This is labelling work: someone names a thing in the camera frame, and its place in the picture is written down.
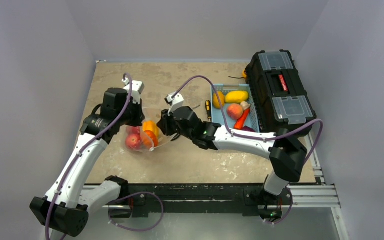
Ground red bell pepper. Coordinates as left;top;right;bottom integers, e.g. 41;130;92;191
126;126;142;136

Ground yellow bell pepper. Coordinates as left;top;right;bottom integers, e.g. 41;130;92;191
142;120;159;138

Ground orange small pumpkin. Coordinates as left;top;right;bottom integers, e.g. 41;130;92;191
143;131;159;149

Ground clear zip top bag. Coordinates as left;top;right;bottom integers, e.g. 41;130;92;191
122;107;175;153

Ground orange carrot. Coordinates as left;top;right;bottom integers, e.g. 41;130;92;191
233;108;251;130

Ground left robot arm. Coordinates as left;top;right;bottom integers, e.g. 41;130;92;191
29;86;145;240

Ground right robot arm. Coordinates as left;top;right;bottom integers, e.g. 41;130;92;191
157;106;308;204

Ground black yellow screwdriver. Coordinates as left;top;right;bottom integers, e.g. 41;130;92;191
205;100;212;122

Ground yellow lemon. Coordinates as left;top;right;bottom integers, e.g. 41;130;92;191
212;91;225;109

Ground peach fruit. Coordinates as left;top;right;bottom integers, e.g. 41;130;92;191
226;103;244;121

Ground yellow mango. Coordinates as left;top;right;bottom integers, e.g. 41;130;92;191
224;90;249;104

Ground purple eggplant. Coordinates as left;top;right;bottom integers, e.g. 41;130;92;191
241;126;256;133

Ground garlic bulb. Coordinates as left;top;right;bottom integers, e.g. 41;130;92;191
240;101;250;111

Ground blue plastic basket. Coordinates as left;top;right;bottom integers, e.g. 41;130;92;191
210;83;262;133

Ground yellow black tool behind box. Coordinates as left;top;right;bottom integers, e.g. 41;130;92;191
228;69;247;79

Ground black tool box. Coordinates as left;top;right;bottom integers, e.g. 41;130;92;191
245;49;317;133

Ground black handled pliers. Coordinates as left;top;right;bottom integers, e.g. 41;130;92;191
170;133;181;142

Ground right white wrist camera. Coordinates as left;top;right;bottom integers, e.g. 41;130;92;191
165;92;184;116

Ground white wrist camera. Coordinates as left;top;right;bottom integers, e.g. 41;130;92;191
122;77;145;105
165;92;184;116

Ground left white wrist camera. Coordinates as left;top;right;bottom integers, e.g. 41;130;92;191
122;77;145;105

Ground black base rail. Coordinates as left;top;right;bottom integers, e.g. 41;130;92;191
47;183;340;220

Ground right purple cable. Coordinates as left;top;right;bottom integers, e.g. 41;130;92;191
171;75;324;226

